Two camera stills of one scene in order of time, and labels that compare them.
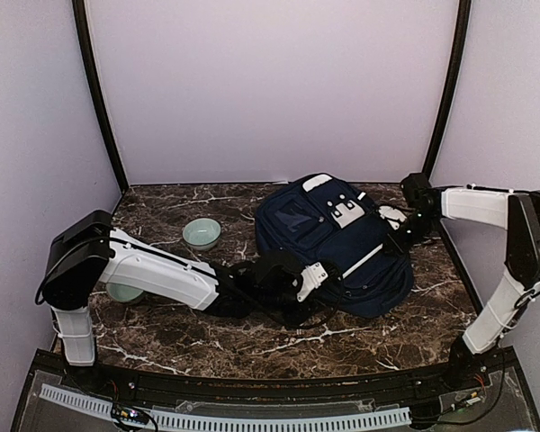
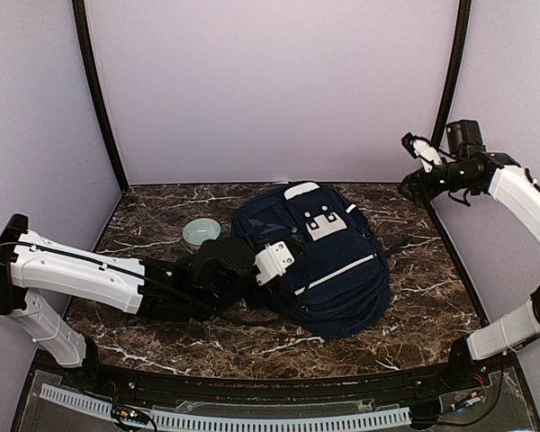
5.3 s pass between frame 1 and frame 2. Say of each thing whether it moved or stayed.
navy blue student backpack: moved
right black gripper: moved
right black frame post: stayed
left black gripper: moved
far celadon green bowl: stayed
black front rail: stayed
